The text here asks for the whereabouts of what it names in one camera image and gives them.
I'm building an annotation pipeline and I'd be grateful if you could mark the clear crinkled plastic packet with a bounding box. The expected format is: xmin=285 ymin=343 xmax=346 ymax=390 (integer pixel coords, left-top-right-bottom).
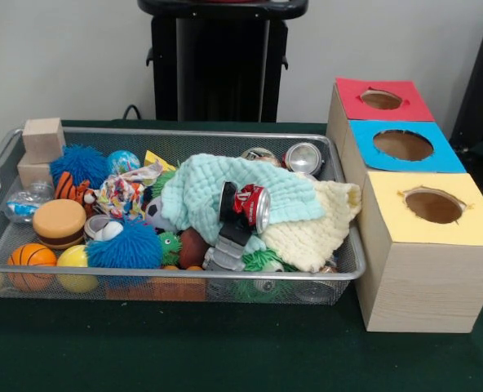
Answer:
xmin=5 ymin=181 xmax=55 ymax=224

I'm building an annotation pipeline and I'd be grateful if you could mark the blue fuzzy monster toy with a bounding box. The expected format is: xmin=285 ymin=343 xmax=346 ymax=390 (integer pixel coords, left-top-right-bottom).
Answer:
xmin=86 ymin=220 xmax=164 ymax=270

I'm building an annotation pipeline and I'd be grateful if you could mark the mint green waffle cloth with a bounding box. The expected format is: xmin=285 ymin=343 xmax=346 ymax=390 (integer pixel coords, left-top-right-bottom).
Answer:
xmin=159 ymin=154 xmax=325 ymax=233

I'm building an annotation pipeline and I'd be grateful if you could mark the crushed red drink can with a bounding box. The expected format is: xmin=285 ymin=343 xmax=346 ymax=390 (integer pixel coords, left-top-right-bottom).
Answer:
xmin=219 ymin=181 xmax=272 ymax=234

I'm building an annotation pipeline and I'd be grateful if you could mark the cream yellow waffle cloth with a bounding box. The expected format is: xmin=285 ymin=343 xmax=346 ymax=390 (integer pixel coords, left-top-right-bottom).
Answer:
xmin=260 ymin=179 xmax=363 ymax=274

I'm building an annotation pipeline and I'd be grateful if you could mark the wooden box with three holes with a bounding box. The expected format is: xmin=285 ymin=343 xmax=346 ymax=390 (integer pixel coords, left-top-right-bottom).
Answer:
xmin=326 ymin=77 xmax=483 ymax=334

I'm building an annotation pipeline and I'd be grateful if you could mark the plain wooden cube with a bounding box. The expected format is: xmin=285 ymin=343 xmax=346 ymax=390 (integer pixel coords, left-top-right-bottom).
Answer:
xmin=22 ymin=118 xmax=66 ymax=165

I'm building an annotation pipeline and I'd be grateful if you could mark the blue spiky ball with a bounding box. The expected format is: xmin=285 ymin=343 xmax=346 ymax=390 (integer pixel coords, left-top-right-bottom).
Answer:
xmin=49 ymin=145 xmax=109 ymax=189

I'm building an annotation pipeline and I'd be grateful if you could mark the toy hamburger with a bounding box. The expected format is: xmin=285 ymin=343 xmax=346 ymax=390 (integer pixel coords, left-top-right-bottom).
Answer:
xmin=32 ymin=198 xmax=87 ymax=251

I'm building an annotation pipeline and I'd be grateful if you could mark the orange toy basketball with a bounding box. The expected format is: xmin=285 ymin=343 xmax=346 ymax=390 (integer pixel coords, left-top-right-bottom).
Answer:
xmin=7 ymin=243 xmax=58 ymax=292

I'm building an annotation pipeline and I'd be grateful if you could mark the dark green tablecloth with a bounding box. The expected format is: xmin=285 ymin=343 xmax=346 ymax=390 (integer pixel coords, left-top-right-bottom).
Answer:
xmin=0 ymin=118 xmax=483 ymax=392

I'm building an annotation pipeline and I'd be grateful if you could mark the black upright panel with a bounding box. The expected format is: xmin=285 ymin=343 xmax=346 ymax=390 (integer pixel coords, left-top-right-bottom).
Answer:
xmin=449 ymin=6 xmax=483 ymax=144

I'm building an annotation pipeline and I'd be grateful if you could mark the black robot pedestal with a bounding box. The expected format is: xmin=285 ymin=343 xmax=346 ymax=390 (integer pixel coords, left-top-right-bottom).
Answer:
xmin=137 ymin=0 xmax=310 ymax=123

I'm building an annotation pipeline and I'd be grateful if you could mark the shallow wire mesh bin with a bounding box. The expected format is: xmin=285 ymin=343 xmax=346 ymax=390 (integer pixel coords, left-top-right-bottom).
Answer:
xmin=0 ymin=126 xmax=367 ymax=305

